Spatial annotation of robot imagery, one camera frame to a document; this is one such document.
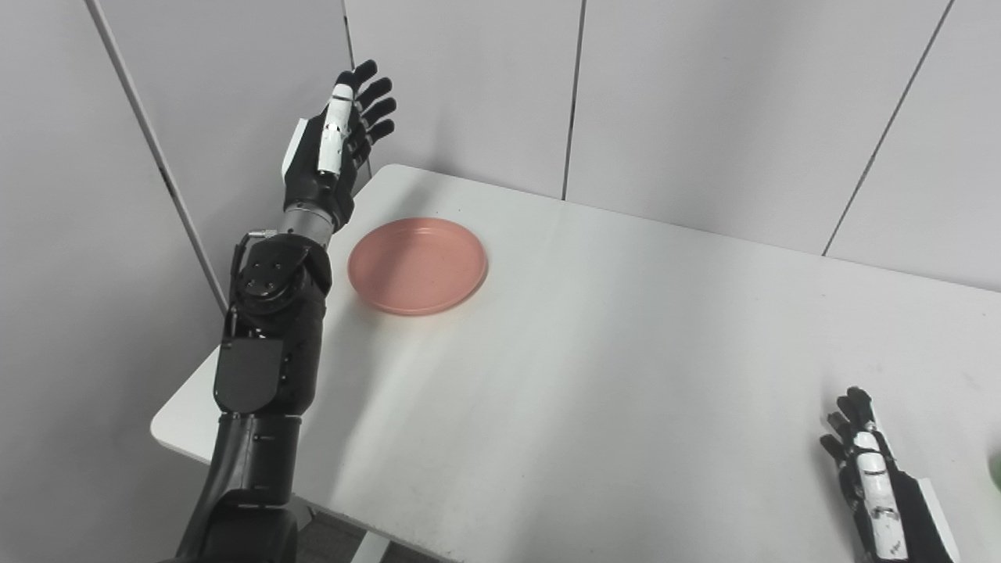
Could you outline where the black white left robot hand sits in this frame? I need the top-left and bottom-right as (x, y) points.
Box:
(282, 59), (397, 232)

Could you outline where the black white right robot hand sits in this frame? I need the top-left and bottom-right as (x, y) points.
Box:
(820, 386), (961, 563)

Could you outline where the pink plate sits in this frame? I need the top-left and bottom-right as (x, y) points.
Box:
(347, 217), (490, 317)

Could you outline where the white table leg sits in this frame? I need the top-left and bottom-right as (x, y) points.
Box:
(297, 504), (439, 563)

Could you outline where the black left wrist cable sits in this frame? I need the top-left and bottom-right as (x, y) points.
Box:
(227, 229), (278, 314)

